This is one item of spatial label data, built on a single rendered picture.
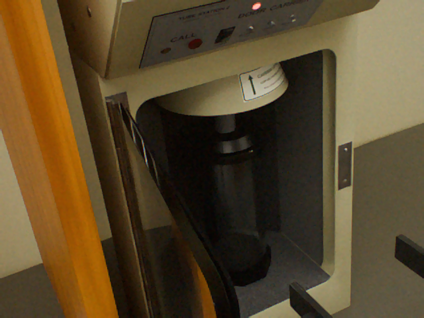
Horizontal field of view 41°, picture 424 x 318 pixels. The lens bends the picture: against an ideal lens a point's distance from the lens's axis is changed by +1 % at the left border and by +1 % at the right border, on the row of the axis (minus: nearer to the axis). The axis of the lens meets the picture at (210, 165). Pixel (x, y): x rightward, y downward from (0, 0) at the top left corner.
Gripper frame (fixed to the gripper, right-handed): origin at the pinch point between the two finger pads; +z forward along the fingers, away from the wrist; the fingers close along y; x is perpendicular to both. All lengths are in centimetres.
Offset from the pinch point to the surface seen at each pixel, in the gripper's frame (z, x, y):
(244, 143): 23.0, -5.3, -1.0
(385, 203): 36, 25, -38
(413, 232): 26, 25, -36
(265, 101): 18.7, -12.5, -2.0
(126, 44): 10.4, -25.7, 16.5
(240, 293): 21.7, 17.9, 2.5
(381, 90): 60, 15, -58
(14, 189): 60, 11, 26
